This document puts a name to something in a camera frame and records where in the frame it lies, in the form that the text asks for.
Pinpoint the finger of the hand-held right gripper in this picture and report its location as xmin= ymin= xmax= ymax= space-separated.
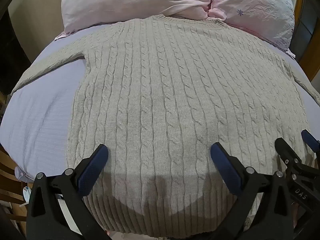
xmin=301 ymin=129 xmax=320 ymax=167
xmin=274 ymin=137 xmax=305 ymax=174

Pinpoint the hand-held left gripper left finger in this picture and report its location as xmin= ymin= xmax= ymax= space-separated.
xmin=26 ymin=144 xmax=109 ymax=240

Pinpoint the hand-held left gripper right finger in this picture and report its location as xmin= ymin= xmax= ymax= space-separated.
xmin=211 ymin=142 xmax=295 ymax=240

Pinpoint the beige cable-knit sweater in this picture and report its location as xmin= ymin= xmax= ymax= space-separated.
xmin=10 ymin=14 xmax=317 ymax=232

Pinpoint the white sheet clip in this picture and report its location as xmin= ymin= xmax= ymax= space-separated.
xmin=14 ymin=167 xmax=34 ymax=183

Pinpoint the lavender bed sheet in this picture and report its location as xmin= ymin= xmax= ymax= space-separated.
xmin=0 ymin=25 xmax=320 ymax=188

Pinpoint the wooden chair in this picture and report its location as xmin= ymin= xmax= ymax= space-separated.
xmin=0 ymin=144 xmax=34 ymax=227

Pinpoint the pink floral pillow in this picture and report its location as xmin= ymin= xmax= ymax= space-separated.
xmin=54 ymin=0 xmax=296 ymax=57

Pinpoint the wooden door frame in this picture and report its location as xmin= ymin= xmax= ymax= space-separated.
xmin=291 ymin=0 xmax=320 ymax=83

